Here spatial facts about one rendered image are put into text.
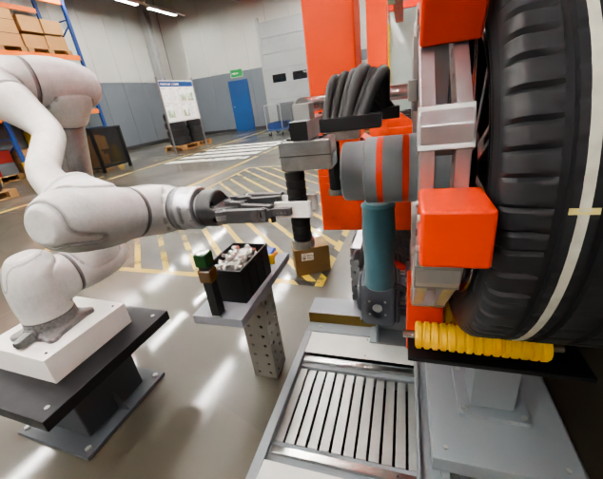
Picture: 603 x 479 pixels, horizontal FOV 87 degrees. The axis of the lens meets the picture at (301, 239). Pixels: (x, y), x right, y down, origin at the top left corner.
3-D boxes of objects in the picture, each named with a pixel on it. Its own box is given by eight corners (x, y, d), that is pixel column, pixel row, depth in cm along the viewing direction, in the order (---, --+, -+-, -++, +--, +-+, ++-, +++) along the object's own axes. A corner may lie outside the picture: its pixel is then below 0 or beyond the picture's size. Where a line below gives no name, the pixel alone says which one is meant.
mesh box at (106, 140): (104, 173, 726) (87, 129, 686) (66, 176, 769) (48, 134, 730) (133, 164, 800) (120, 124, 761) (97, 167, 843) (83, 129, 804)
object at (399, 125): (450, 142, 272) (453, 98, 258) (387, 146, 288) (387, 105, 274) (448, 139, 287) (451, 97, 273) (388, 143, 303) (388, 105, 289)
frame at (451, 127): (454, 368, 52) (496, -56, 30) (411, 362, 54) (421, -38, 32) (431, 234, 99) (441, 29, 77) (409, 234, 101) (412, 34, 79)
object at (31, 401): (-12, 448, 115) (-61, 388, 103) (105, 349, 157) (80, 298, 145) (86, 488, 98) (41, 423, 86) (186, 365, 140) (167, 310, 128)
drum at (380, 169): (449, 210, 61) (455, 135, 56) (340, 212, 68) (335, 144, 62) (441, 189, 73) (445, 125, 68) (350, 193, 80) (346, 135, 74)
